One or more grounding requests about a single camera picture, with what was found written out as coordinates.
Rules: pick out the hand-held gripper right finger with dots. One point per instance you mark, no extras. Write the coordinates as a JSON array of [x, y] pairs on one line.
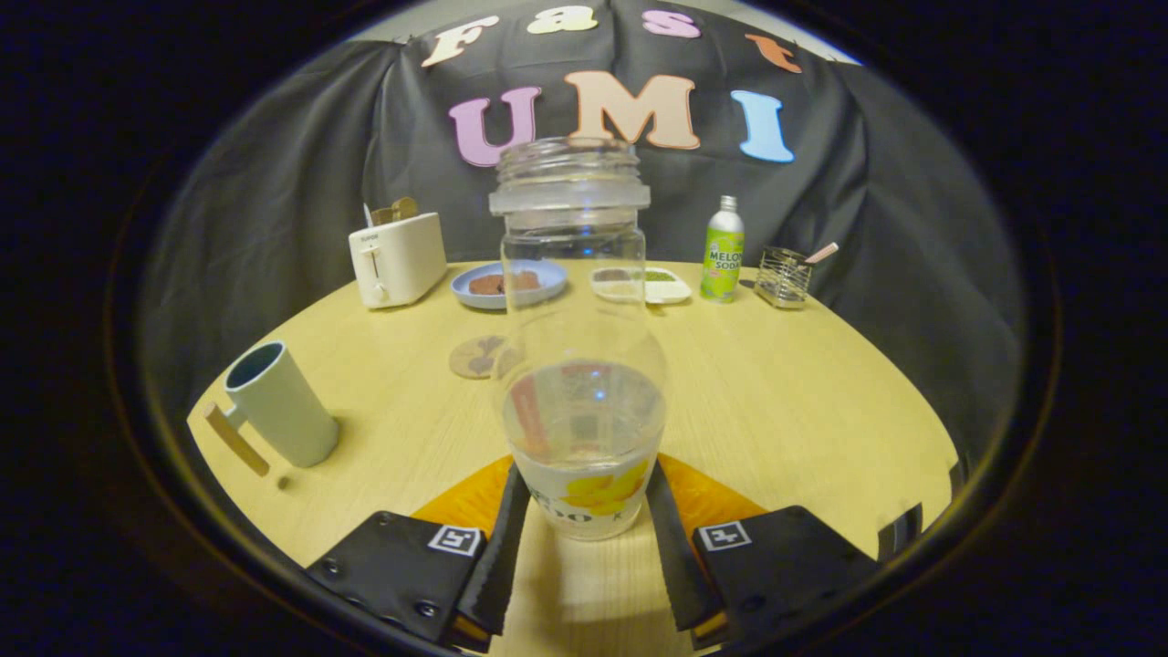
[[677, 566]]

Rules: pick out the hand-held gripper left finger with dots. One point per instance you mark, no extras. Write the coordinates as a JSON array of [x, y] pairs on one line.
[[497, 566]]

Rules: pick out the clear plastic juice bottle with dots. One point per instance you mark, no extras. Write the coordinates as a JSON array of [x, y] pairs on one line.
[[584, 401]]

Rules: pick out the round cork coaster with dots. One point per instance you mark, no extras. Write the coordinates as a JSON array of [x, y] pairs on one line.
[[474, 358]]

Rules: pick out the pale green cup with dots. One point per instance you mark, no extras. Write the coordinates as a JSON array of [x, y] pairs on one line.
[[278, 406]]

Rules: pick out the green soda bottle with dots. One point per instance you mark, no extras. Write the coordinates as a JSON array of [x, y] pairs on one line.
[[723, 251]]

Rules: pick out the wooden table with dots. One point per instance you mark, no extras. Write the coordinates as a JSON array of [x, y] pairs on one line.
[[803, 401]]

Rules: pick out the white rectangular dish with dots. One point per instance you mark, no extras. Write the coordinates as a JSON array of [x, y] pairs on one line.
[[666, 288]]

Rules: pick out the blue plate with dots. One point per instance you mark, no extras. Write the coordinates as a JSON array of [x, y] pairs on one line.
[[484, 285]]

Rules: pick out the white toaster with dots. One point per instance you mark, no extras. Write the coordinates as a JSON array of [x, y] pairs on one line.
[[397, 260]]

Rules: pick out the brown toast slice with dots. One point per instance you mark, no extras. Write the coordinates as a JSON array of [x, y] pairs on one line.
[[396, 212]]

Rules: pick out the black backdrop cloth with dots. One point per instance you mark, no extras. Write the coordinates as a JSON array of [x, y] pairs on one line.
[[274, 201]]

